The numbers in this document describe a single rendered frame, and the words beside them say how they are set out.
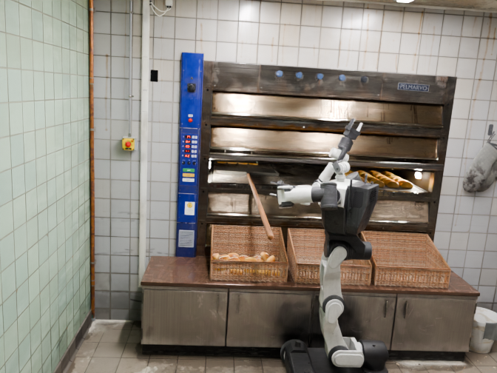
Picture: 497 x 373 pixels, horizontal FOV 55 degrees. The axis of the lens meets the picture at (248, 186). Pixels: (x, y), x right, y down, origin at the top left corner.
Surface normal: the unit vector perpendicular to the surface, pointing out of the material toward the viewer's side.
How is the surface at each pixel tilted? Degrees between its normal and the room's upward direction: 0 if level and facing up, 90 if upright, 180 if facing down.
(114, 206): 90
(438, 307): 93
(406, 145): 70
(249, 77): 93
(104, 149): 90
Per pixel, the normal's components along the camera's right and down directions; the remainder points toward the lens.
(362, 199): -0.53, 0.14
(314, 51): 0.06, 0.20
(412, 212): 0.07, -0.15
